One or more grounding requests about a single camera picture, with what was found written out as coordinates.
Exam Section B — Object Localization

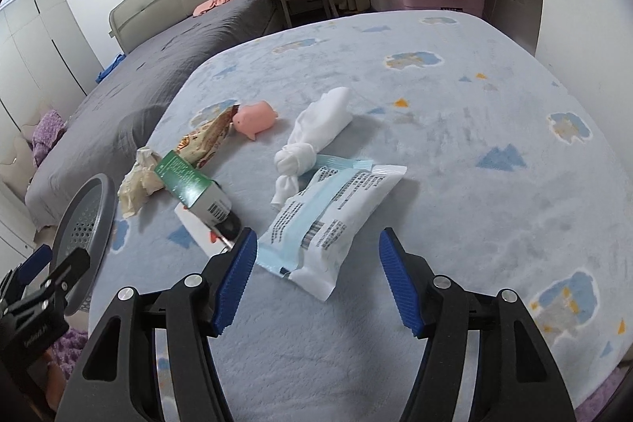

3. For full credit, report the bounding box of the pink pig toy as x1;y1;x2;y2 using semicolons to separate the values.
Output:
231;100;279;141

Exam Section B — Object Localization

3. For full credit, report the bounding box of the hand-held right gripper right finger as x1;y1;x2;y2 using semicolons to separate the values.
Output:
378;227;577;422

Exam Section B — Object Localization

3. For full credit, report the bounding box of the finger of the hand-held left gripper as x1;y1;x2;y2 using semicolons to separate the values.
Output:
15;244;53;284
30;248;91;304

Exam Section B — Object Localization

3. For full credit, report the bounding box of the grey perforated plastic basket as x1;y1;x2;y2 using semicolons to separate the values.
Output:
52;173;119;314

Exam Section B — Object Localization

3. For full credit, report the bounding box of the purple fluffy cloth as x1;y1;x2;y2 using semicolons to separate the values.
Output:
47;325;92;368
574;367;630;422

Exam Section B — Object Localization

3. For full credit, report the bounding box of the light blue printed blanket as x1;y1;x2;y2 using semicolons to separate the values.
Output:
89;9;633;422

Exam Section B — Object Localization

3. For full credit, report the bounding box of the small black bottle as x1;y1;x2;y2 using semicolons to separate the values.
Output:
212;199;244;251

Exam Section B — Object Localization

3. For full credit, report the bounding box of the cream cushion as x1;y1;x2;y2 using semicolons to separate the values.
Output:
0;130;38;185

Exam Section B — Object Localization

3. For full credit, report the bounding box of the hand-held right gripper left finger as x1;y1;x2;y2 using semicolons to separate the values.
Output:
54;227;259;422

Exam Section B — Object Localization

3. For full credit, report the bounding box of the white paper card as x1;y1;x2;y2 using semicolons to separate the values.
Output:
174;203;233;251

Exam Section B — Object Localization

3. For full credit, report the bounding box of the grey bed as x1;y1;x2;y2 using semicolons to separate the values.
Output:
25;0;292;232

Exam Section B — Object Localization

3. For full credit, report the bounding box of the white wardrobe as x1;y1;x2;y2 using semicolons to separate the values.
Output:
0;0;104;255

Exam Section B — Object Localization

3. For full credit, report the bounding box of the white tissue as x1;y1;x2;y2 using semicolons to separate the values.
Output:
117;146;166;219

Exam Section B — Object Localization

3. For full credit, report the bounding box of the white wet wipes packet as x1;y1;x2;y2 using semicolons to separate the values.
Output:
260;165;409;303

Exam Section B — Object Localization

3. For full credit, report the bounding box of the white knotted cloth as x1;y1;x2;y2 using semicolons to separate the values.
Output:
269;87;354;208

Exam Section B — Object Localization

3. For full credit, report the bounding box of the light blue plastic wrapper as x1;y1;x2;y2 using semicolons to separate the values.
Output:
256;153;377;277

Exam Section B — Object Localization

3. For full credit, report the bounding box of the green and white carton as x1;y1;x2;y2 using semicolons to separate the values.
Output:
153;150;233;225

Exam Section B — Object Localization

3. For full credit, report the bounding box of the beige red snack packet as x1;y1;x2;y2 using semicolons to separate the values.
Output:
175;104;241;168

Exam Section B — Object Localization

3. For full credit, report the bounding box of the purple fluffy blanket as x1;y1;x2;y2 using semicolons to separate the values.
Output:
30;108;67;168

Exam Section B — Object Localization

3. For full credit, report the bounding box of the blue cloth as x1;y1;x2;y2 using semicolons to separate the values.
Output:
95;53;127;83

